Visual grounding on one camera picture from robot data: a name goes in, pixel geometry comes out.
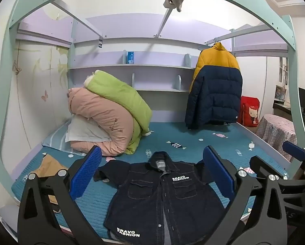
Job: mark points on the white pillow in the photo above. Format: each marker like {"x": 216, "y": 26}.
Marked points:
{"x": 86, "y": 131}

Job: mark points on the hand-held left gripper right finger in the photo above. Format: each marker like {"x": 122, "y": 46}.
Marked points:
{"x": 218, "y": 171}

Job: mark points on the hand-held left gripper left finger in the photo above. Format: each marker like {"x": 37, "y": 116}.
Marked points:
{"x": 86, "y": 171}

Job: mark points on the black hanging tag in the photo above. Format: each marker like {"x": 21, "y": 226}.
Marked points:
{"x": 100, "y": 43}

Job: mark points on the blue striped pillow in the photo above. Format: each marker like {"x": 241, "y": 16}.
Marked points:
{"x": 57, "y": 140}

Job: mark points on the red cartoon bag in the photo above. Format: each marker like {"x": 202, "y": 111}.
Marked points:
{"x": 250, "y": 111}

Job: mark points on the pink checkered cover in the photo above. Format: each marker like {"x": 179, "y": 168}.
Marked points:
{"x": 274, "y": 132}

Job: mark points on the dark denim shirt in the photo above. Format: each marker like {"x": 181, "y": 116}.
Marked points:
{"x": 155, "y": 196}

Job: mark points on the pink quilt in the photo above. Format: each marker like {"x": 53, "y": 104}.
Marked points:
{"x": 104, "y": 117}

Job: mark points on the yellow navy puffer jacket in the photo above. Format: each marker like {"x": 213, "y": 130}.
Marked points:
{"x": 216, "y": 91}

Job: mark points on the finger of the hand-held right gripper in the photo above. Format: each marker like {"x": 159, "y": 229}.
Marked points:
{"x": 294, "y": 150}
{"x": 260, "y": 166}

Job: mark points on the small blue box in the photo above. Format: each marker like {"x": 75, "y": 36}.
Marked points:
{"x": 131, "y": 57}

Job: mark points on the lilac wall shelf unit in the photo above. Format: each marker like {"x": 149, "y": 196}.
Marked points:
{"x": 155, "y": 81}

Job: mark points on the tan folded garment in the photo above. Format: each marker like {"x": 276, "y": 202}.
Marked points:
{"x": 50, "y": 166}

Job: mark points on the green quilt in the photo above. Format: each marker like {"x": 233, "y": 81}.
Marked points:
{"x": 122, "y": 97}

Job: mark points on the small picture frame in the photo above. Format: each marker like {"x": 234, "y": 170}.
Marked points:
{"x": 280, "y": 93}

